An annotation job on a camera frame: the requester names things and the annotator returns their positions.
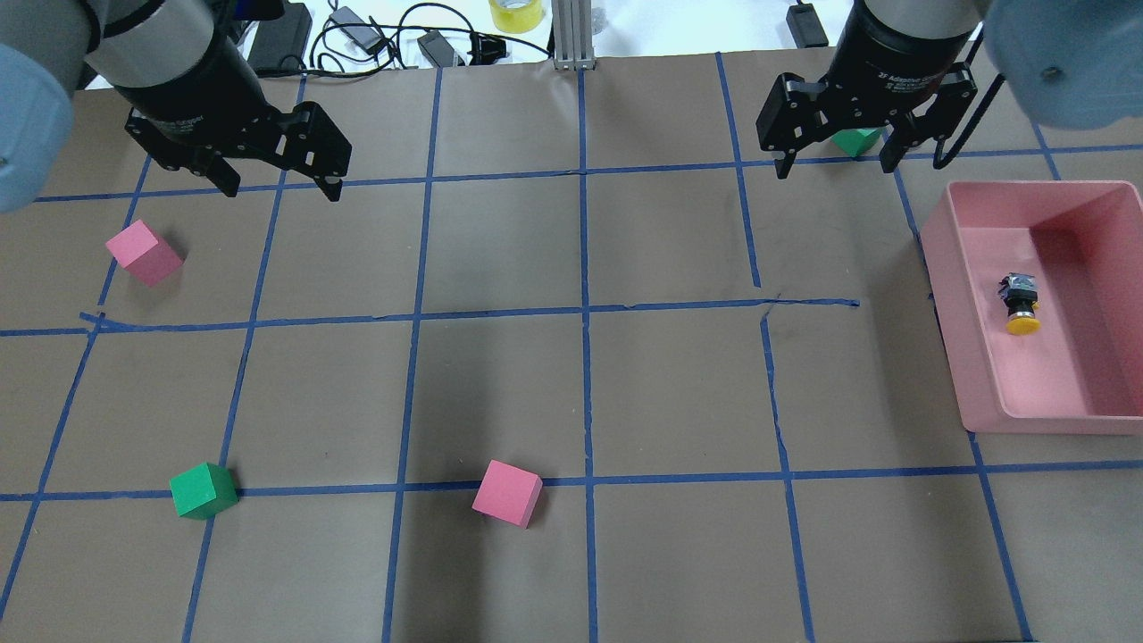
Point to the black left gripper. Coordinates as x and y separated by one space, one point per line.
207 91

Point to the black power adapter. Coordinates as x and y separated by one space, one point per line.
279 45

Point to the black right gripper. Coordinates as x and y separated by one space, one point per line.
897 54

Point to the pink plastic bin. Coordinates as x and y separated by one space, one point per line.
1038 287

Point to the green cube near left side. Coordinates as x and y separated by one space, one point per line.
203 491

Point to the aluminium frame post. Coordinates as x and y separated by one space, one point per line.
572 35

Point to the yellow push button switch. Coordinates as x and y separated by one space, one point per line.
1020 294

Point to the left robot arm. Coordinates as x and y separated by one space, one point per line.
46 45

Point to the green cube near right arm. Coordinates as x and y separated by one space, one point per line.
857 142

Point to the pink cube near left arm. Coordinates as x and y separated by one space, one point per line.
146 255

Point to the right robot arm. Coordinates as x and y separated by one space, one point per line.
1069 64

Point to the pink cube centre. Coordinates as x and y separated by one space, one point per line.
508 494

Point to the yellow tape roll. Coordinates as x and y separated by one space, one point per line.
516 16

